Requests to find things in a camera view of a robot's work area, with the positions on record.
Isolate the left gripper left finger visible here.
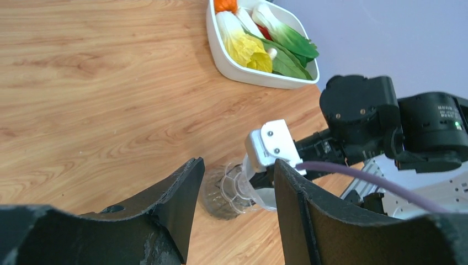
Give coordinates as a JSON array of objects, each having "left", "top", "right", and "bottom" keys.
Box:
[{"left": 1, "top": 158, "right": 205, "bottom": 264}]

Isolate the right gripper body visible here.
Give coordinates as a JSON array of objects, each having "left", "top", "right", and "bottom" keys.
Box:
[{"left": 250, "top": 128, "right": 348, "bottom": 191}]

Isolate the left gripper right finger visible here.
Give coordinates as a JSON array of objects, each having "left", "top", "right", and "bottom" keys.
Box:
[{"left": 274, "top": 160, "right": 467, "bottom": 264}]

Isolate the clear glass dripper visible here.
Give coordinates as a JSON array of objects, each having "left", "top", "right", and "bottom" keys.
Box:
[{"left": 220, "top": 157, "right": 265, "bottom": 214}]

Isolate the white paper coffee filter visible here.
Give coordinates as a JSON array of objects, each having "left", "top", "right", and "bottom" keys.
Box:
[{"left": 253, "top": 188, "right": 277, "bottom": 211}]

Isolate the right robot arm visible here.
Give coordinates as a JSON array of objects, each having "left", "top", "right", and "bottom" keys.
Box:
[{"left": 244, "top": 75, "right": 467, "bottom": 219}]

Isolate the glass coffee server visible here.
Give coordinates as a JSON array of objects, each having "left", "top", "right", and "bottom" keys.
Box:
[{"left": 198, "top": 165, "right": 240, "bottom": 220}]

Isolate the green toy leek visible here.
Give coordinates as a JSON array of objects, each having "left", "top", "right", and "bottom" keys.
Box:
[{"left": 235, "top": 8, "right": 312, "bottom": 81}]

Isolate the beige toy mushroom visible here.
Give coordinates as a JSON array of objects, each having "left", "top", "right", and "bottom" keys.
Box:
[{"left": 266, "top": 48, "right": 278, "bottom": 61}]

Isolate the white vegetable tray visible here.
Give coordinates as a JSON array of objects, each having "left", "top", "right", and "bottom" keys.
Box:
[{"left": 206, "top": 1, "right": 320, "bottom": 89}]

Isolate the yellow toy cabbage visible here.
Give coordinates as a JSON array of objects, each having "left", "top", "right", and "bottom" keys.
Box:
[{"left": 216, "top": 11, "right": 273, "bottom": 73}]

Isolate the green toy bok choy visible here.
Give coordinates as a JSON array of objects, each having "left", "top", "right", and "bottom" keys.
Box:
[{"left": 252, "top": 3, "right": 319, "bottom": 67}]

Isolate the red toy pepper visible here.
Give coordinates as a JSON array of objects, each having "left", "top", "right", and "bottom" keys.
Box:
[{"left": 256, "top": 24, "right": 273, "bottom": 41}]

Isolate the orange toy pumpkin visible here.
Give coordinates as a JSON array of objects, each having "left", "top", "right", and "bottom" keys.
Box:
[{"left": 213, "top": 0, "right": 238, "bottom": 14}]

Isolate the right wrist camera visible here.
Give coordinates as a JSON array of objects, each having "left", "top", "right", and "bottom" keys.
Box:
[{"left": 243, "top": 119, "right": 303, "bottom": 179}]

